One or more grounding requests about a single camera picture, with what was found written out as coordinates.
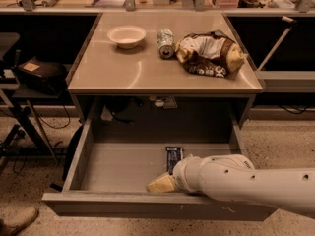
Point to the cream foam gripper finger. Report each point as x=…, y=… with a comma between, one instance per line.
x=164, y=183

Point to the dark blue rxbar wrapper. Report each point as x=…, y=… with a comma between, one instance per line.
x=174, y=155

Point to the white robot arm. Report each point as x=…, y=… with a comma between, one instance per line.
x=233, y=178

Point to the open grey top drawer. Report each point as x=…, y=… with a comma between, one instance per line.
x=116, y=160

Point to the grey counter cabinet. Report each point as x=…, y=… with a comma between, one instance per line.
x=106, y=69

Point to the crumpled brown chip bag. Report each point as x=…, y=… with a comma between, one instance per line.
x=210, y=54

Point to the dark side table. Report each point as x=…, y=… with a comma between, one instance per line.
x=18, y=98

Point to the green white soda can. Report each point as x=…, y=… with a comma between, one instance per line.
x=165, y=43

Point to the white paper bowl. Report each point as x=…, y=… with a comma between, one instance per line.
x=126, y=37

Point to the black bag with label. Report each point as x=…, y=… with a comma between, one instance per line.
x=46, y=77

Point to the tan shoe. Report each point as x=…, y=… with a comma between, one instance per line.
x=18, y=223

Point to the white cane with handle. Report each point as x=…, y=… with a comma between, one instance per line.
x=290, y=24

